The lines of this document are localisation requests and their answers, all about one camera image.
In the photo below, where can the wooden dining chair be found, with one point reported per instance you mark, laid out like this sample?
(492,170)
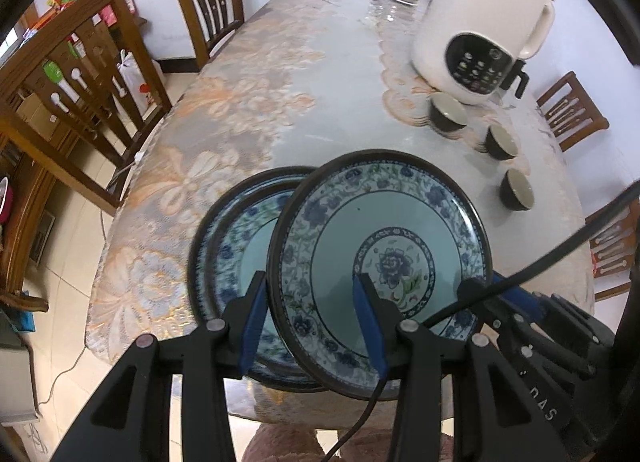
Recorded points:
(607,289)
(555,90)
(65,17)

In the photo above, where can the blue floral ceramic plate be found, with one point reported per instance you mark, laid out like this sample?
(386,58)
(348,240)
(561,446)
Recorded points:
(240,252)
(340,242)
(216,216)

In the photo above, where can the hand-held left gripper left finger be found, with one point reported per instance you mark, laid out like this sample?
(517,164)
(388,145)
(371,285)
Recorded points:
(250,322)

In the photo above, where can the beige lace doily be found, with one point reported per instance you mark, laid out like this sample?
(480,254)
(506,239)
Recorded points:
(395,77)

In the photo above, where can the white plastic bag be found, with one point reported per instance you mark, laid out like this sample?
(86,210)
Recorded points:
(135,87)

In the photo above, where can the pink fleece clothing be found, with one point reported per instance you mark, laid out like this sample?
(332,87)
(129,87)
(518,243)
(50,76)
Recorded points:
(280,444)

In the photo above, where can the dark brown ceramic bowl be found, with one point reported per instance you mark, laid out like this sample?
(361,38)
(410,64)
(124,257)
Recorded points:
(515,189)
(445,117)
(497,142)

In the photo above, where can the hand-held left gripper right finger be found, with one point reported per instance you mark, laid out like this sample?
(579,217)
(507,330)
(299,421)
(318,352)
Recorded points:
(367,327)

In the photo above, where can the cream soy milk maker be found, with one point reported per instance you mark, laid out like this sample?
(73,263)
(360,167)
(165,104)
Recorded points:
(465,2)

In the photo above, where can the grey box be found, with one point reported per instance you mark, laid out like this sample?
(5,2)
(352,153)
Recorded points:
(15,382)

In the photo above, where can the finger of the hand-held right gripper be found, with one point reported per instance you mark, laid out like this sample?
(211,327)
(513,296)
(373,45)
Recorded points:
(550,357)
(520,301)

